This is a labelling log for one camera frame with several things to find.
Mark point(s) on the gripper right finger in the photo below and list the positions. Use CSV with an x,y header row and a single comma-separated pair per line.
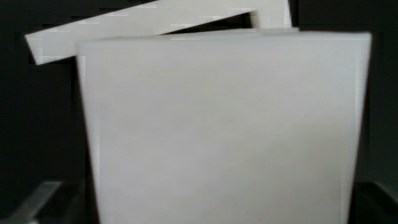
x,y
373,208

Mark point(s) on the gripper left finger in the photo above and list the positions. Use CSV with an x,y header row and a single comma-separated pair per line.
x,y
57,205

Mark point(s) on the white right fence bar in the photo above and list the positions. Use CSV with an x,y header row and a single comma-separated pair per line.
x,y
144,20

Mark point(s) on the white cabinet block with hole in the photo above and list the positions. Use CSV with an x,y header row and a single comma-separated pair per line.
x,y
222,119

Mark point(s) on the white fence bar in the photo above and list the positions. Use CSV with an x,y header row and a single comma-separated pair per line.
x,y
144,20
272,15

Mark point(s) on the white front fence bar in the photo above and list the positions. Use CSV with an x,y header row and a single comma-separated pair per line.
x,y
272,15

